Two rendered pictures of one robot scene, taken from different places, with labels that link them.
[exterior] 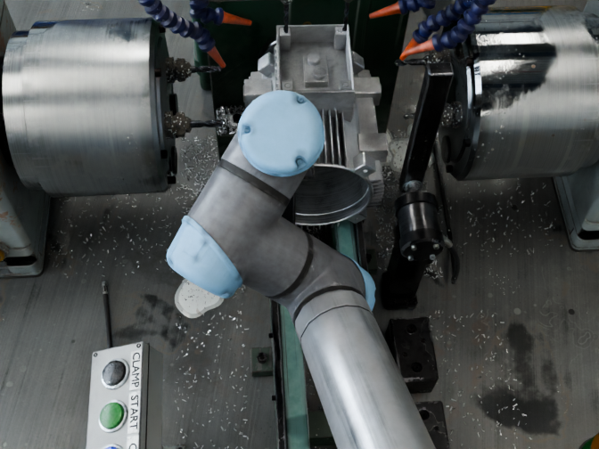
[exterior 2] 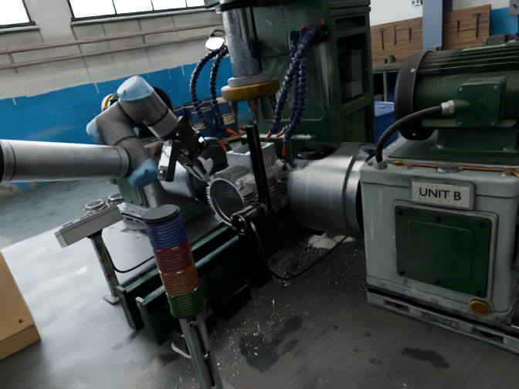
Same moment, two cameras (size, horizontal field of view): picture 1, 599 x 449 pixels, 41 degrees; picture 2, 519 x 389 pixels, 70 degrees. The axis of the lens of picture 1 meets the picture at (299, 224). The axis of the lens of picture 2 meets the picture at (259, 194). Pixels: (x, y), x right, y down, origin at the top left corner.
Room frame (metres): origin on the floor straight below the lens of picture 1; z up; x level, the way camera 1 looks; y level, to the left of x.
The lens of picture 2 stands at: (0.02, -0.89, 1.43)
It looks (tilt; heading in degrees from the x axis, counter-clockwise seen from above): 22 degrees down; 50
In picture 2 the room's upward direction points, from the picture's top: 10 degrees counter-clockwise
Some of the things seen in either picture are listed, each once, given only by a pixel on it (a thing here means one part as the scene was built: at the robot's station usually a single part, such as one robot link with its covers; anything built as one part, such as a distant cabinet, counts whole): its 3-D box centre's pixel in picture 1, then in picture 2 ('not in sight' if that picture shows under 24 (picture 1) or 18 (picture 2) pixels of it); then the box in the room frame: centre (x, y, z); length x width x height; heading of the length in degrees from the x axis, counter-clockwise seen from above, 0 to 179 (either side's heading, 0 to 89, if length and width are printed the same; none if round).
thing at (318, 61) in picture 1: (314, 75); (252, 158); (0.73, -0.01, 1.11); 0.12 x 0.11 x 0.07; 5
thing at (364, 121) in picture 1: (312, 139); (249, 190); (0.70, -0.01, 1.02); 0.20 x 0.19 x 0.19; 5
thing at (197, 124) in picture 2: not in sight; (201, 124); (3.49, 4.51, 0.37); 1.20 x 0.80 x 0.74; 170
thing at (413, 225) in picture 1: (417, 156); (301, 221); (0.74, -0.18, 0.92); 0.45 x 0.13 x 0.24; 6
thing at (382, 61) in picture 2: not in sight; (393, 74); (5.36, 2.00, 0.71); 2.21 x 0.95 x 1.43; 85
